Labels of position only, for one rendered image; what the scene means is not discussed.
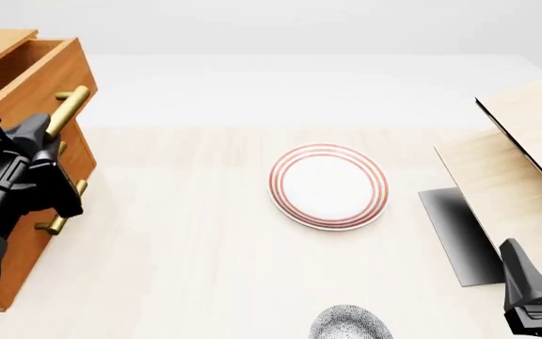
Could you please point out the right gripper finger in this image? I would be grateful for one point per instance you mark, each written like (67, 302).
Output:
(522, 282)

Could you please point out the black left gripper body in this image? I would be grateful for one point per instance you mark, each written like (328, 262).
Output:
(61, 187)

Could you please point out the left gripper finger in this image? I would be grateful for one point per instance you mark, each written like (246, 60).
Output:
(33, 136)

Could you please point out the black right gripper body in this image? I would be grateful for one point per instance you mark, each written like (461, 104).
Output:
(541, 323)

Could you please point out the wooden cabinet drawer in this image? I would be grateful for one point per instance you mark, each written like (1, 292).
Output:
(40, 77)

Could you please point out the grey patterned bowl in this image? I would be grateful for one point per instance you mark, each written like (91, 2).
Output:
(348, 325)

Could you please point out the pale wooden board, black edge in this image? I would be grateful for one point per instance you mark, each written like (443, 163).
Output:
(539, 116)

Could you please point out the white plate with red rings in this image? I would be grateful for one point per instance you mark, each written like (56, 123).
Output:
(327, 187)

